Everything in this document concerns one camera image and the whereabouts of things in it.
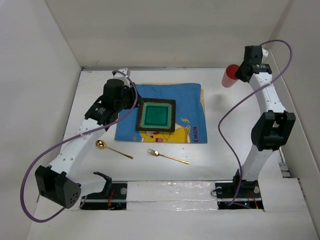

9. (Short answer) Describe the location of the pink plastic cup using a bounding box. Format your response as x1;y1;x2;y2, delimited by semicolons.
221;64;240;88

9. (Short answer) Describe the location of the green square ceramic plate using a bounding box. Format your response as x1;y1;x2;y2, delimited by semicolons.
135;98;176;133

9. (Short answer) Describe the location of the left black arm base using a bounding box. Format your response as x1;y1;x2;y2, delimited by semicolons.
79;171;128;211

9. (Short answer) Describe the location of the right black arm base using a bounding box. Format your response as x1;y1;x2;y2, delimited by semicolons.
210;170;264;210

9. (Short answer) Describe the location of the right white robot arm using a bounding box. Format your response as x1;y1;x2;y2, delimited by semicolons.
231;45;296;197

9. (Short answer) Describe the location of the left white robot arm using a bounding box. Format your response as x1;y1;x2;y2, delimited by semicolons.
35;75;138;209

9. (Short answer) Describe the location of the gold spoon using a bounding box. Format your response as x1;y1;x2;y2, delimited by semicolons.
95;140;133;160

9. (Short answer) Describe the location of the gold fork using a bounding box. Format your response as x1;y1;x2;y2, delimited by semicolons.
147;149;190;165

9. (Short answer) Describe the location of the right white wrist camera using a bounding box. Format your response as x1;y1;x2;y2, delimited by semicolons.
261;47;269;63

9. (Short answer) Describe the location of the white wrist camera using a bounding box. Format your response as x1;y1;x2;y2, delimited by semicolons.
261;47;269;63
116;67;130;87

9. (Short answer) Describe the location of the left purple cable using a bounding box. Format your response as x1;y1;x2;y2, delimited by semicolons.
19;69;139;223

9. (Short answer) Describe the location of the purple cable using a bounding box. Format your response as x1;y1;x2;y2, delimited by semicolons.
218;39;294;207
19;69;139;223

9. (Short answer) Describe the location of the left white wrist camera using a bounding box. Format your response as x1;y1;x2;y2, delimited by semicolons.
116;67;130;87

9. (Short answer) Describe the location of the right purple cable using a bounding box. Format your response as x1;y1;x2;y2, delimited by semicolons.
218;39;294;207

